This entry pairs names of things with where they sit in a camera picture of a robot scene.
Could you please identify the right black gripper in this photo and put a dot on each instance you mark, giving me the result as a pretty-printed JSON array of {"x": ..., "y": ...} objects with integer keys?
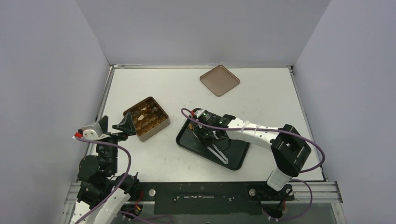
[{"x": 208, "y": 136}]

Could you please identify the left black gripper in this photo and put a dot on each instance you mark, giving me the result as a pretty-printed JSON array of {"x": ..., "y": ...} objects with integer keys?
[{"x": 126, "y": 125}]

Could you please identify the metal tongs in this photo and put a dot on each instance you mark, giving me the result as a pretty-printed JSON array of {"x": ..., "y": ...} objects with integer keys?
[{"x": 218, "y": 154}]

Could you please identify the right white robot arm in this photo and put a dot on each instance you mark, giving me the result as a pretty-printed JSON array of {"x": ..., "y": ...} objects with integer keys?
[{"x": 289, "y": 150}]

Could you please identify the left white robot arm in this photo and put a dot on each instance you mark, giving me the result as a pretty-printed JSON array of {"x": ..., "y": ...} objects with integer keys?
[{"x": 105, "y": 180}]

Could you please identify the gold chocolate box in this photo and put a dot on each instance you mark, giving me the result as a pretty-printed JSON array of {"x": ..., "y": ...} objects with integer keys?
[{"x": 156, "y": 119}]

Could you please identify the black plastic tray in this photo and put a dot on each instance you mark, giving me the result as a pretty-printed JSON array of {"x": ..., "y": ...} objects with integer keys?
[{"x": 233, "y": 150}]

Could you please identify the brown box lid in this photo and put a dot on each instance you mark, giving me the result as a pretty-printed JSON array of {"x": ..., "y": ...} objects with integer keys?
[{"x": 219, "y": 80}]

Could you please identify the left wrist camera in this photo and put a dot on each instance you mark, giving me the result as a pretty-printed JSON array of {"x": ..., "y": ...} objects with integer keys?
[{"x": 92, "y": 131}]

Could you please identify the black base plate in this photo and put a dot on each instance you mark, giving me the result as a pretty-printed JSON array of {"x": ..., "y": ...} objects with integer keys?
[{"x": 208, "y": 198}]

